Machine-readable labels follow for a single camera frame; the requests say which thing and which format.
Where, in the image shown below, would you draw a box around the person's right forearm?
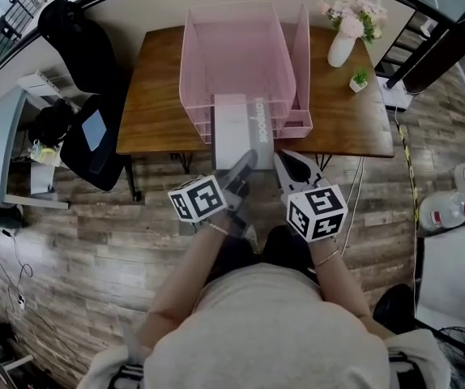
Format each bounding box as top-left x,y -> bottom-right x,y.
309,237 -> 387,340

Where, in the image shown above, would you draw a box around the white grey notebook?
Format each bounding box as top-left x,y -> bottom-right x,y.
212,93 -> 276,170

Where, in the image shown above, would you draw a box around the person's black trousers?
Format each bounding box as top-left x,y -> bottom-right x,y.
207,224 -> 318,283

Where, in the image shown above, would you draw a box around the pink mesh tray organizer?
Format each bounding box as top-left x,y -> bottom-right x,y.
178,1 -> 314,144

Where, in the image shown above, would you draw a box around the black floor cable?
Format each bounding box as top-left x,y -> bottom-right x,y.
0,229 -> 35,299

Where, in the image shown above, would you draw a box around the white ribbed vase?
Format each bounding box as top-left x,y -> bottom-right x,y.
326,30 -> 357,68

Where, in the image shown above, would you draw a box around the pink flower bouquet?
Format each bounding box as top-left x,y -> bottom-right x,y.
315,0 -> 390,44

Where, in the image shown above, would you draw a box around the dark stair railing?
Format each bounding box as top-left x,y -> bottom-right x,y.
373,2 -> 465,96

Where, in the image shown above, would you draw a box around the white bead bracelet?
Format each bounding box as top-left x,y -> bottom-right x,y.
207,221 -> 230,237

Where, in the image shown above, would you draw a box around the black bag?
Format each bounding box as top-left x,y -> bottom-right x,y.
33,98 -> 75,145

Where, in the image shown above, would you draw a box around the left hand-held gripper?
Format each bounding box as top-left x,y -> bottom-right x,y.
167,148 -> 258,238

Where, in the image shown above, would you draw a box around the gold bangle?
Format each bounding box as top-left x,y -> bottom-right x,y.
315,247 -> 341,267

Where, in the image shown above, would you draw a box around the white slatted stand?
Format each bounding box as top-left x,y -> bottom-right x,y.
16,69 -> 75,96

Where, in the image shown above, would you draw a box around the brown wooden table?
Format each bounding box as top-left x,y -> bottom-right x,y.
116,24 -> 395,202

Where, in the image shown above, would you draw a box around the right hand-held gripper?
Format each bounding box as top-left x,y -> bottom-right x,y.
273,150 -> 349,243

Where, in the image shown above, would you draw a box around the beige partition with black rail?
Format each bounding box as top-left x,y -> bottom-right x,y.
0,0 -> 459,100

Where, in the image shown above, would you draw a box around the small plant in white pot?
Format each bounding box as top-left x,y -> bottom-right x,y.
348,67 -> 370,94

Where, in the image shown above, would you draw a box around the white cable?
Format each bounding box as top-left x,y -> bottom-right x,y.
339,156 -> 367,257

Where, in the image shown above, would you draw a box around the yellow black striped cable cover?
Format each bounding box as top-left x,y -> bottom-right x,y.
396,122 -> 422,226

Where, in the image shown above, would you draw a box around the yellow green plastic jug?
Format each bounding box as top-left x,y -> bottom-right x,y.
29,139 -> 62,168

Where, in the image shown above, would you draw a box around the person's white shoe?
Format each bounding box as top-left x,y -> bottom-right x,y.
243,224 -> 260,254

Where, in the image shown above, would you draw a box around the black office chair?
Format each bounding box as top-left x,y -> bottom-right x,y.
36,0 -> 143,202

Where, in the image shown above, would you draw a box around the person's beige shirt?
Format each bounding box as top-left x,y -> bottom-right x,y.
143,262 -> 391,389

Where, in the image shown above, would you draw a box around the white step stool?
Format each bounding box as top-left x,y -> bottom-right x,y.
29,152 -> 59,196

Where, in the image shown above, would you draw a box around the person's left forearm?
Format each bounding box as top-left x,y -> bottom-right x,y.
137,220 -> 233,348

